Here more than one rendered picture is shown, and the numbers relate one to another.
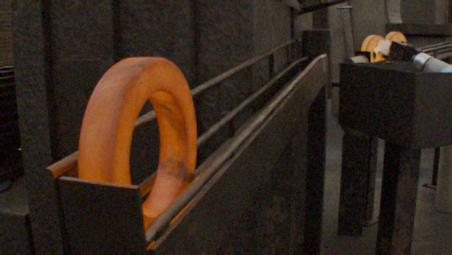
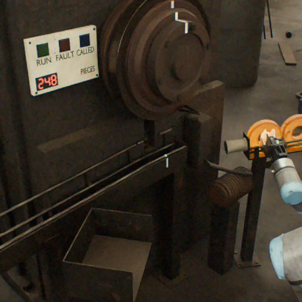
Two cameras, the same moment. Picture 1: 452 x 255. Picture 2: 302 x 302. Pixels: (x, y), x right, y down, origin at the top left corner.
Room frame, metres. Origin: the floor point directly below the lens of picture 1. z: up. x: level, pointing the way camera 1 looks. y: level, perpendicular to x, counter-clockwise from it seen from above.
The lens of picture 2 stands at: (0.04, -1.01, 1.60)
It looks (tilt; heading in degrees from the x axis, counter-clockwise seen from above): 29 degrees down; 29
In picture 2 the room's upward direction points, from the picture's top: straight up
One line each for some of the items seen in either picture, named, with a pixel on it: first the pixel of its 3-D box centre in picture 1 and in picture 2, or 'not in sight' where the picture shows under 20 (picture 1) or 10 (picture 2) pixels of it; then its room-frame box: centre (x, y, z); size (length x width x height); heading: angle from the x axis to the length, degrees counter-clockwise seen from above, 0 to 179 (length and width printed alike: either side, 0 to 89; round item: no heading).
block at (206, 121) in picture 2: (317, 61); (196, 140); (1.68, -0.34, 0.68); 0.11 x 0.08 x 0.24; 71
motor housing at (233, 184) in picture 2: (354, 165); (229, 221); (1.73, -0.51, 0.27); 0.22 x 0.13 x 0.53; 161
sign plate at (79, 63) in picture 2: not in sight; (63, 59); (1.17, -0.07, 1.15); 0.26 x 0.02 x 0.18; 161
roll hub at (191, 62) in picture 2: not in sight; (181, 61); (1.43, -0.37, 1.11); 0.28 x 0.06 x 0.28; 161
